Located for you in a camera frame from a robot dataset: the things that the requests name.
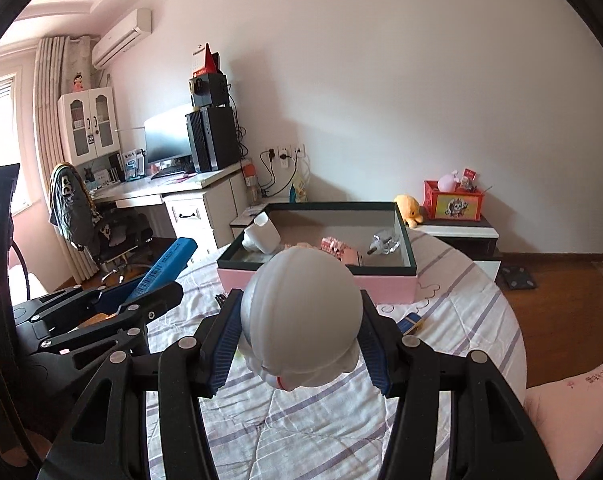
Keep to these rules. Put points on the pink pillow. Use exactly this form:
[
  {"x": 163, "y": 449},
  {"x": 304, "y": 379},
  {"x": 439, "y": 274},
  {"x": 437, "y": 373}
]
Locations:
[{"x": 576, "y": 420}]

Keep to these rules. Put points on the orange-capped bottle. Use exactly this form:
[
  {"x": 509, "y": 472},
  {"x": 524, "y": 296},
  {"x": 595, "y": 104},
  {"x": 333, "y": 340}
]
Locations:
[{"x": 251, "y": 182}]

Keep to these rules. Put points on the white nightstand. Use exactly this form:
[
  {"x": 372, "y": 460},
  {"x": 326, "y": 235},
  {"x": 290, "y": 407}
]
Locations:
[{"x": 244, "y": 220}]

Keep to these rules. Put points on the pink plush toy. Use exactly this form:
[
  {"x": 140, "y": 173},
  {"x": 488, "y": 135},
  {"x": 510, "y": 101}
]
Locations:
[{"x": 449, "y": 182}]

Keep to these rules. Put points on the blue snack bag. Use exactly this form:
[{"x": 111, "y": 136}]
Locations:
[{"x": 298, "y": 191}]

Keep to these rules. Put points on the black computer monitor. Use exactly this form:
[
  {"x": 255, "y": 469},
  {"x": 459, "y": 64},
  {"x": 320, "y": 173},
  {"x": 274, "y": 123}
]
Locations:
[{"x": 169, "y": 135}]

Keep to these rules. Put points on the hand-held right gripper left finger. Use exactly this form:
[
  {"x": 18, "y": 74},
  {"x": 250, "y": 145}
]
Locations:
[{"x": 221, "y": 350}]

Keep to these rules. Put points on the red storage box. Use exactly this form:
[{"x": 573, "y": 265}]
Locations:
[{"x": 454, "y": 205}]

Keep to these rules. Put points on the black office chair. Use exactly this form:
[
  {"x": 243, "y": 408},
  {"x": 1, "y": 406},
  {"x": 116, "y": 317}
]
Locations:
[{"x": 121, "y": 235}]

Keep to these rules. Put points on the white air conditioner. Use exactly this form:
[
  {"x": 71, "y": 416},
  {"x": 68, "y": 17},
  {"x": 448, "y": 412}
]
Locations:
[{"x": 124, "y": 37}]

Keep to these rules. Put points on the small clear glass bottle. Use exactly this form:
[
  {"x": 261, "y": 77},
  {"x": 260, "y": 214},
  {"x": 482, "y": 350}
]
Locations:
[{"x": 384, "y": 242}]

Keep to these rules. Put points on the black bathroom scale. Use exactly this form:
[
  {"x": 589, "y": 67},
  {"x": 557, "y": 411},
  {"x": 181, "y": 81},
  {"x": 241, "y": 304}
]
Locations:
[{"x": 518, "y": 278}]

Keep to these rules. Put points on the small red card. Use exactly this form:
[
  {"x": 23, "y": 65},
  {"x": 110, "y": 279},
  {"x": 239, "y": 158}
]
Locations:
[{"x": 469, "y": 174}]

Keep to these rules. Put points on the blue barcode box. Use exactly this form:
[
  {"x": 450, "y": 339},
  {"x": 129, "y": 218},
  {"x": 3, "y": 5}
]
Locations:
[{"x": 166, "y": 265}]

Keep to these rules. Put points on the black speaker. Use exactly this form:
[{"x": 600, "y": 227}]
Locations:
[{"x": 209, "y": 90}]

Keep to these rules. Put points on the white plastic cup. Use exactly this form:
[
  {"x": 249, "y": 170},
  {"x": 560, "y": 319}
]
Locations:
[{"x": 261, "y": 235}]

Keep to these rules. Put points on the black and white low cabinet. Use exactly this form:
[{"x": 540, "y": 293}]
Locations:
[{"x": 466, "y": 240}]

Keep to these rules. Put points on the striped white quilt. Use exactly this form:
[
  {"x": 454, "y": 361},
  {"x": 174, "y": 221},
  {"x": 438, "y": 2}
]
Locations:
[{"x": 456, "y": 310}]

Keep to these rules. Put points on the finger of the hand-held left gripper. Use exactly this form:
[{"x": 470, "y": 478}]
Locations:
[
  {"x": 71, "y": 305},
  {"x": 91, "y": 342}
]

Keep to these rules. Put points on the pink doll figure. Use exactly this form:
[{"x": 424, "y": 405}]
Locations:
[{"x": 78, "y": 82}]

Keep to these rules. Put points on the yellow octopus plush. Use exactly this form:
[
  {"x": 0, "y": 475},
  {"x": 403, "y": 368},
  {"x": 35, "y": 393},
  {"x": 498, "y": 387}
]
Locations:
[{"x": 409, "y": 210}]

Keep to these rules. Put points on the red desk calendar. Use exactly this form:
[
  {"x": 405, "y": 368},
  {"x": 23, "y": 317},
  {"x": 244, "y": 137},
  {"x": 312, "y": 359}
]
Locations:
[{"x": 209, "y": 62}]

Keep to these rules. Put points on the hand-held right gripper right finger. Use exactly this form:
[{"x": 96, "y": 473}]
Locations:
[{"x": 379, "y": 355}]

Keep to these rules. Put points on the blue and white box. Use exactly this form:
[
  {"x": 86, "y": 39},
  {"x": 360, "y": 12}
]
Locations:
[{"x": 133, "y": 166}]

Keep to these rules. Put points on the black computer tower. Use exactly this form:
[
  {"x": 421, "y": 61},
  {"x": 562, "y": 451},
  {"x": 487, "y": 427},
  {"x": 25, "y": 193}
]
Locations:
[{"x": 214, "y": 137}]

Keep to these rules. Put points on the pink box with dark rim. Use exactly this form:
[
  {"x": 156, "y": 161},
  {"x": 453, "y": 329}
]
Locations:
[{"x": 391, "y": 285}]

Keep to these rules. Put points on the beige curtain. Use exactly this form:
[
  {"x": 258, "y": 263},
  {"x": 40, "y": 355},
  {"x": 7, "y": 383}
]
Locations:
[{"x": 56, "y": 135}]

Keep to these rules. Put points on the white figure night light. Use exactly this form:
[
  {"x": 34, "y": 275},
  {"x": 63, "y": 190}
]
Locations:
[{"x": 301, "y": 310}]

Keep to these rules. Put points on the white desk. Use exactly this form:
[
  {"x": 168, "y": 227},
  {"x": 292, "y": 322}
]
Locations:
[{"x": 206, "y": 205}]

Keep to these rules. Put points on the black keyboard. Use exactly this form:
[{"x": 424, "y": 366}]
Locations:
[{"x": 166, "y": 172}]

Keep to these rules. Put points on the white glass-door cabinet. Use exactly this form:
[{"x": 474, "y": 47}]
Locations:
[{"x": 89, "y": 125}]

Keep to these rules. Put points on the grey printed garment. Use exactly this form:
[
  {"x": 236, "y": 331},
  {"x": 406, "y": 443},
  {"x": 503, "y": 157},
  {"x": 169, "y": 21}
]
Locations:
[{"x": 71, "y": 205}]

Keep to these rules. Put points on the pink patterned pouch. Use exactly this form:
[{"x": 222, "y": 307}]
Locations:
[{"x": 344, "y": 252}]

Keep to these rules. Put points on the white wall socket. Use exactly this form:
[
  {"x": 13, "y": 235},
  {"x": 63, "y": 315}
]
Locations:
[
  {"x": 284, "y": 152},
  {"x": 270, "y": 152},
  {"x": 299, "y": 150}
]

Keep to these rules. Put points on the dark blue small box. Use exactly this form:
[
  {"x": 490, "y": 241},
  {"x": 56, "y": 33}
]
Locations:
[{"x": 411, "y": 324}]

